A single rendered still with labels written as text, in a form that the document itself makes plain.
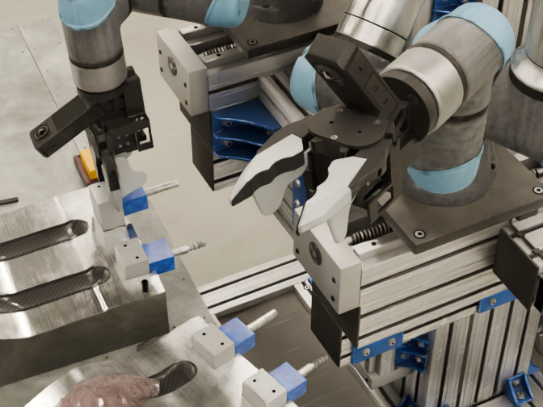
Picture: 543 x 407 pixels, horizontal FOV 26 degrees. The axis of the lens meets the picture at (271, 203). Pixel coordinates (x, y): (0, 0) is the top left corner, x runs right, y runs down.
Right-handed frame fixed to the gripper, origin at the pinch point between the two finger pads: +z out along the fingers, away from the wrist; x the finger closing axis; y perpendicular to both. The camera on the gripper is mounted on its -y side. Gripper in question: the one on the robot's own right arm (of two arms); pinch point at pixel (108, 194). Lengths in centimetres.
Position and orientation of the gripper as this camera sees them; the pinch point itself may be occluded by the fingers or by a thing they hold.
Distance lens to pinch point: 177.0
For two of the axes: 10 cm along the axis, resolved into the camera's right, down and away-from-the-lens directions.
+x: -4.0, -5.8, 7.1
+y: 9.2, -3.0, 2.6
